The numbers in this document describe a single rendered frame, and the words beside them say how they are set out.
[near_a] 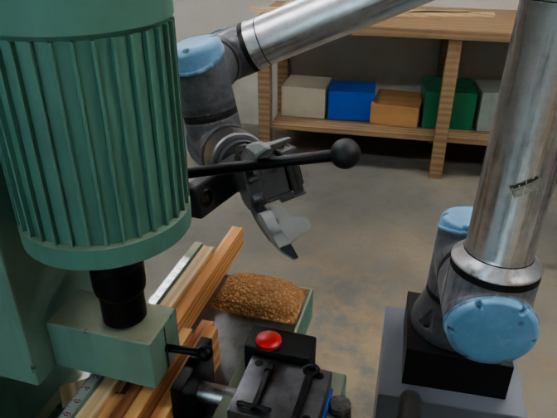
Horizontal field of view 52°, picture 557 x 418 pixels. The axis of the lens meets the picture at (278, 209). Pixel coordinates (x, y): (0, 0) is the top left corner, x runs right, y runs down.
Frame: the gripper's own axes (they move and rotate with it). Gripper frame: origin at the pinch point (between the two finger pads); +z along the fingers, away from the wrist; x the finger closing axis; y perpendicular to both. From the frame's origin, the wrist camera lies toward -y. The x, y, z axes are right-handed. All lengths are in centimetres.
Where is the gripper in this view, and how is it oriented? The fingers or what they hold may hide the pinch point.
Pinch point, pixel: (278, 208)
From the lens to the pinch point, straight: 68.7
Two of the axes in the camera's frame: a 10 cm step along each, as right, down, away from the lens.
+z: 3.8, 3.2, -8.7
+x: 2.2, 8.8, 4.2
